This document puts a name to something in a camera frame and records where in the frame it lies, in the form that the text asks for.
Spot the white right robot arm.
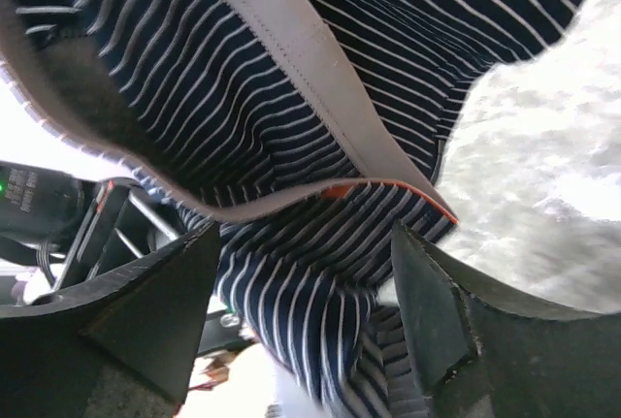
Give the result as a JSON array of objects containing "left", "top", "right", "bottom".
[{"left": 1, "top": 163, "right": 620, "bottom": 417}]

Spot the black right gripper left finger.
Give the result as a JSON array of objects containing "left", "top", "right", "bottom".
[{"left": 1, "top": 226, "right": 220, "bottom": 417}]

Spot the navy striped underwear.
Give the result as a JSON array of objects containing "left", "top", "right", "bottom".
[{"left": 1, "top": 0, "right": 583, "bottom": 417}]

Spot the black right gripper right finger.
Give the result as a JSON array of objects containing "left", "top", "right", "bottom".
[{"left": 391, "top": 224, "right": 620, "bottom": 417}]

